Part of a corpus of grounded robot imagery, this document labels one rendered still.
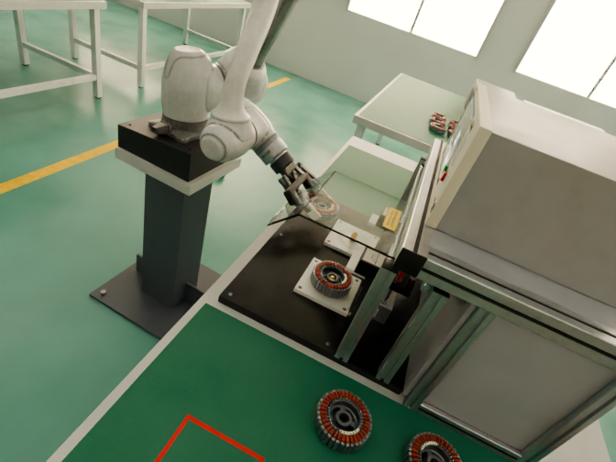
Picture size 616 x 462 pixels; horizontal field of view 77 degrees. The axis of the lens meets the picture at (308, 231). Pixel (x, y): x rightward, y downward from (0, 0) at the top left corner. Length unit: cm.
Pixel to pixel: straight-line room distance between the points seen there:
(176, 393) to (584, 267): 77
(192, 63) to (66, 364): 119
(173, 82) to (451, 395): 117
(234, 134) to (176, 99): 40
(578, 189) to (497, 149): 14
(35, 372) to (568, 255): 169
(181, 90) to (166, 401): 94
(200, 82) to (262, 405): 99
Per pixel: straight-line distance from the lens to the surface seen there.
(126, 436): 79
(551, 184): 75
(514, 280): 77
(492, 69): 556
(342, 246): 120
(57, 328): 190
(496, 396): 90
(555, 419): 94
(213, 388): 83
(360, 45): 569
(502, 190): 74
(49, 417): 169
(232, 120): 103
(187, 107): 138
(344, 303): 101
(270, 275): 103
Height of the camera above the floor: 147
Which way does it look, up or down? 35 degrees down
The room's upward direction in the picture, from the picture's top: 19 degrees clockwise
